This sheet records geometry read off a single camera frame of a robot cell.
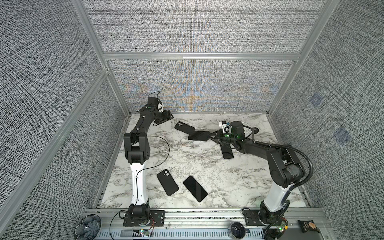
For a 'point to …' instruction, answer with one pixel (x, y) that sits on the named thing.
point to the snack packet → (307, 225)
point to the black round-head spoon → (255, 130)
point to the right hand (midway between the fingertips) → (207, 135)
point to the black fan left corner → (87, 227)
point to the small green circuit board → (145, 232)
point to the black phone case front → (167, 182)
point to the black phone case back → (184, 127)
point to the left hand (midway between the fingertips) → (169, 118)
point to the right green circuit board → (283, 226)
